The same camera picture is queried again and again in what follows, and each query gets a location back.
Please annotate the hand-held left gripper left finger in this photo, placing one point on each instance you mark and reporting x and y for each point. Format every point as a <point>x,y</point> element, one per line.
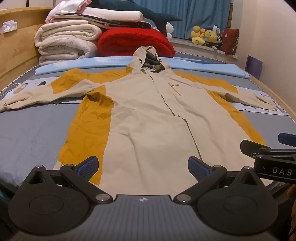
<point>89,166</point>

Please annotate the white folded sheet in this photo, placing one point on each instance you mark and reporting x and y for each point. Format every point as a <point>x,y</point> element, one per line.
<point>115,14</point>

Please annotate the pink and white folded cloth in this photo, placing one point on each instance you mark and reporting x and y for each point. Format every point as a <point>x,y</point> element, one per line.
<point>67,8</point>

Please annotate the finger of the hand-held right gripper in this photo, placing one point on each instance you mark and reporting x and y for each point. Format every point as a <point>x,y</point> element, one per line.
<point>288,139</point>
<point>251,148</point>

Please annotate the blue curtain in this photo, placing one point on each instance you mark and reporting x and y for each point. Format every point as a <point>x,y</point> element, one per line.
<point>201,14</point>

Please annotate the white window sill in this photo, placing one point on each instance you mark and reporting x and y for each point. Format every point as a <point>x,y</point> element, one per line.
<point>185,46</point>

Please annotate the white rolled quilt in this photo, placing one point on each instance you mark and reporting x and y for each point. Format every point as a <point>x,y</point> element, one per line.
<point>67,37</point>

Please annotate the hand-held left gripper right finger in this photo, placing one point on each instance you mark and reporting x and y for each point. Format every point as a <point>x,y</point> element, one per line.
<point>198,168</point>

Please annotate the yellow plush toy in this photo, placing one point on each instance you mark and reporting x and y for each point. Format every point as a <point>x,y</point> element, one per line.
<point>211,36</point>
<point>197,34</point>

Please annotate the red folded blanket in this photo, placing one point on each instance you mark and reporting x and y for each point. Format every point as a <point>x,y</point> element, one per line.
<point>129,41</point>

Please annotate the dark teal shark plush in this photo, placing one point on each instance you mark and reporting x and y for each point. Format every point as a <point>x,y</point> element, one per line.
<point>148,11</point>

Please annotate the dark red plush toy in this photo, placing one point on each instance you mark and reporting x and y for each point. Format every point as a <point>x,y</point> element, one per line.
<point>230,40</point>

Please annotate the light blue folded mat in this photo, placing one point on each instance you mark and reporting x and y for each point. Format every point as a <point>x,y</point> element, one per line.
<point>57,68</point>

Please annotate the white tissue pack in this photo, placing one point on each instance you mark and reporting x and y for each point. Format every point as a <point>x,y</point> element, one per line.
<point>8,26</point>

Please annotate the printed light blue cloth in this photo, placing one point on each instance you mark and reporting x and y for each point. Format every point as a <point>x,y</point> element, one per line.
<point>266,109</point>
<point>25,87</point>

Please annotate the beige and mustard hooded jacket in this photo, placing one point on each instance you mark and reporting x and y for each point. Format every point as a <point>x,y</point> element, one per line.
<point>143,115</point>

